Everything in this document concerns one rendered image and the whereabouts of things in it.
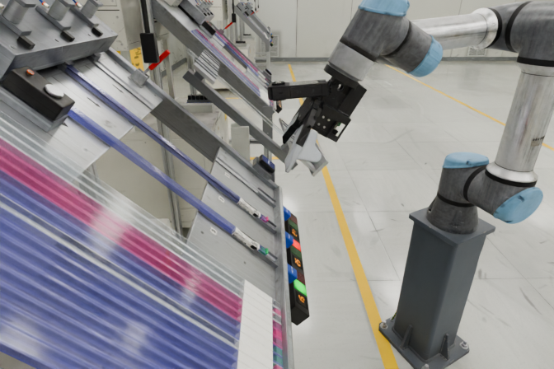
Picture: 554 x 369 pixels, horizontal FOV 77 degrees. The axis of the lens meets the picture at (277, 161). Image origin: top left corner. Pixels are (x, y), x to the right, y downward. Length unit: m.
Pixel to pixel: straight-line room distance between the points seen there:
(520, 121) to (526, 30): 0.21
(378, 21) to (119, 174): 1.58
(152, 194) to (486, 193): 1.52
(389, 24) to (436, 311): 0.99
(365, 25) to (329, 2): 7.72
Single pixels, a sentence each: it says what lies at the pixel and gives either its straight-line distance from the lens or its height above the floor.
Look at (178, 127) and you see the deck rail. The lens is 0.91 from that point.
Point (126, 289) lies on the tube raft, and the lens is 0.44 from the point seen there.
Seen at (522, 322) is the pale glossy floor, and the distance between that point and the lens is 1.86.
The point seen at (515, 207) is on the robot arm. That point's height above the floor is 0.73.
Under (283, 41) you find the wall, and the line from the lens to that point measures 8.29.
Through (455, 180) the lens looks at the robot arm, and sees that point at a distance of 1.14.
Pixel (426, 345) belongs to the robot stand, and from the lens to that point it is 1.48.
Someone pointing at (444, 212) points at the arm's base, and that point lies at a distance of 1.19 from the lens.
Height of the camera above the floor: 1.19
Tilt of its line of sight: 24 degrees down
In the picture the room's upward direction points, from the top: straight up
